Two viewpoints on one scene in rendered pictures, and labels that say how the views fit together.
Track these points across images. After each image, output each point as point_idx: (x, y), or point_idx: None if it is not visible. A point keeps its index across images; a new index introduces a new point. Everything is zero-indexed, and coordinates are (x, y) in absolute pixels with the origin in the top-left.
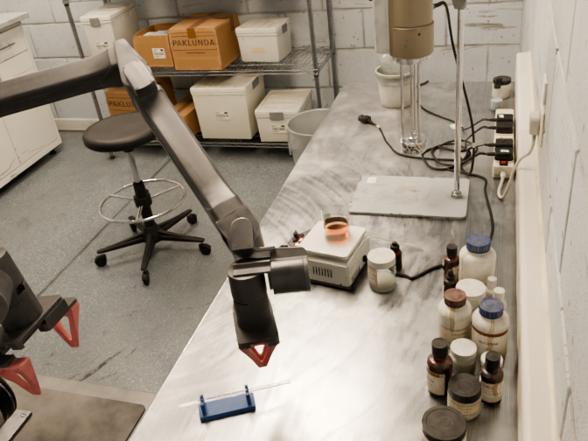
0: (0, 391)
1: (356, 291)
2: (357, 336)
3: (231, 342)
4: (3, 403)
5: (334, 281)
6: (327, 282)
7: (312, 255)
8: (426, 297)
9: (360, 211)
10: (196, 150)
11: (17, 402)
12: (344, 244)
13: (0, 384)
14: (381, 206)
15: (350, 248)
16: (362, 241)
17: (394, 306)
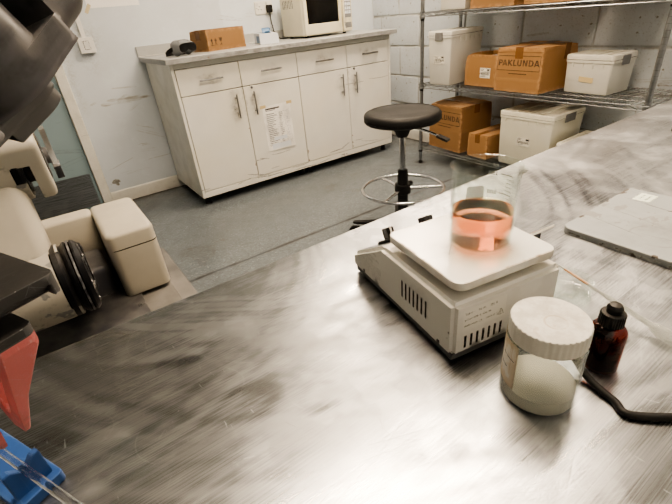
0: (73, 278)
1: (464, 373)
2: (370, 488)
3: (185, 344)
4: (75, 292)
5: (429, 328)
6: (419, 323)
7: (409, 259)
8: (644, 500)
9: (589, 233)
10: None
11: (158, 304)
12: (479, 260)
13: (76, 271)
14: (638, 238)
15: (485, 271)
16: (534, 272)
17: (525, 465)
